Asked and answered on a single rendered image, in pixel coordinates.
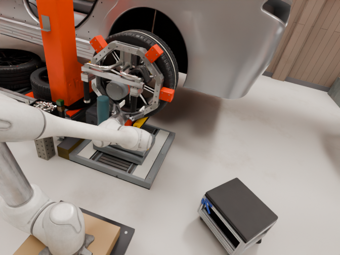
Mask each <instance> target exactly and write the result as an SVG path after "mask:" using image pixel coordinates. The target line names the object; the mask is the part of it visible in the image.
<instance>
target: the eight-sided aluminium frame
mask: <svg viewBox="0 0 340 255"><path fill-rule="evenodd" d="M114 49H116V50H122V51H124V52H127V53H132V54H134V55H138V56H140V57H141V59H142V60H143V62H144V63H145V65H146V66H147V68H148V69H149V71H150V72H151V74H152V75H153V77H154V78H155V80H156V83H155V89H154V96H153V103H151V104H150V105H148V106H146V107H145V108H144V115H145V114H147V113H149V112H151V111H153V110H155V109H156V108H157V107H158V106H159V105H160V99H159V93H160V90H161V89H162V87H163V82H164V76H163V75H162V73H161V71H160V70H159V68H158V67H157V65H156V64H155V62H153V63H151V62H150V61H149V60H148V59H147V58H146V57H145V54H146V53H147V50H146V49H145V48H143V47H138V46H134V45H130V44H126V43H123V42H120V41H116V40H115V41H112V42H111V43H109V44H108V45H107V46H106V47H105V48H104V49H102V50H101V51H100V52H99V53H98V54H97V55H95V56H94V57H93V58H92V59H91V63H92V64H96V65H100V61H101V60H102V59H104V58H105V57H106V56H107V55H108V54H110V53H111V52H112V51H113V50H114ZM91 85H92V89H93V91H94V92H95V93H96V94H97V95H98V96H101V95H104V96H107V97H109V96H108V94H107V93H106V92H105V90H104V89H103V88H102V86H101V79H100V76H97V75H96V78H95V79H93V80H92V84H91ZM113 104H115V103H114V102H113V101H112V100H111V98H110V97H109V111H110V112H112V111H113ZM121 110H122V111H124V112H127V113H129V112H131V110H130V109H127V108H124V107H121Z"/></svg>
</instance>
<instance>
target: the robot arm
mask: <svg viewBox="0 0 340 255"><path fill-rule="evenodd" d="M124 104H125V100H123V101H122V102H121V103H117V105H116V104H113V111H112V116H111V117H110V118H108V119H107V120H106V121H104V122H102V123H101V124H100V125H98V126H96V125H92V124H87V123H83V122H78V121H73V120H68V119H64V118H60V117H57V116H54V115H52V114H49V113H47V112H45V111H43V110H41V109H39V108H36V107H32V106H30V105H27V104H24V103H20V102H18V101H17V100H15V99H13V98H10V97H8V96H6V95H4V94H2V93H0V196H1V197H2V200H1V203H0V213H1V216H2V218H3V219H4V220H5V221H6V222H8V223H9V224H11V225H12V226H14V227H16V228H17V229H19V230H21V231H23V232H26V233H28V234H31V235H33V236H35V237H36V238H37V239H39V240H40V241H41V242H42V243H43V244H44V245H45V246H46V247H45V248H44V249H43V250H42V251H40V252H39V254H38V255H93V253H92V252H90V251H89V250H88V249H87V248H88V246H89V245H90V244H91V243H92V242H93V241H94V240H95V237H94V235H89V234H86V233H85V223H84V217H83V214H82V212H81V210H80V208H79V207H78V206H77V205H75V204H74V203H71V202H67V201H63V202H58V203H57V202H55V201H53V200H52V199H50V198H49V196H47V195H46V194H45V192H44V191H43V190H42V189H41V188H40V187H39V186H38V185H36V184H33V183H29V181H28V180H27V178H26V176H25V174H24V173H23V171H22V169H21V167H20V166H19V164H18V162H17V161H16V159H15V158H14V156H13V154H12V152H11V151H10V149H9V147H8V146H7V144H6V142H23V141H32V140H38V139H42V138H47V137H53V136H65V137H74V138H82V139H90V140H92V142H93V143H94V145H95V146H97V147H100V148H101V147H105V146H108V145H120V146H121V147H123V148H125V149H129V150H137V151H144V150H147V149H149V148H150V146H151V142H152V136H151V134H150V133H148V132H147V131H145V130H143V129H140V128H137V127H133V126H124V124H125V123H126V122H127V120H129V119H130V120H131V122H133V121H134V120H137V119H139V118H142V117H144V108H145V106H143V107H142V108H141V109H140V111H139V112H134V113H131V112H129V113H127V112H124V111H122V110H121V107H122V106H123V105H124ZM115 108H117V110H118V112H117V113H116V112H115Z"/></svg>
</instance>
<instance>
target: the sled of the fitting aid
mask: <svg viewBox="0 0 340 255"><path fill-rule="evenodd" d="M155 139H156V138H154V140H153V141H152V143H151V146H150V148H149V149H147V151H146V152H145V154H144V156H141V155H138V154H135V153H132V152H129V151H126V150H124V149H121V148H118V147H115V146H112V145H108V146H105V147H101V148H100V147H97V146H95V145H94V144H93V149H96V150H99V151H102V152H105V153H108V154H110V155H113V156H116V157H119V158H122V159H125V160H127V161H130V162H133V163H136V164H139V165H142V164H143V162H144V160H145V159H146V157H147V155H148V154H149V152H150V150H151V149H152V147H153V145H154V144H155Z"/></svg>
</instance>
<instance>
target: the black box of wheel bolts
mask: <svg viewBox="0 0 340 255"><path fill-rule="evenodd" d="M28 105H30V106H32V107H36V108H39V109H41V110H43V111H45V112H47V113H49V114H52V115H54V116H57V117H59V111H58V110H57V106H58V105H57V103H54V102H51V101H47V100H43V99H37V100H35V101H33V102H32V103H30V104H28Z"/></svg>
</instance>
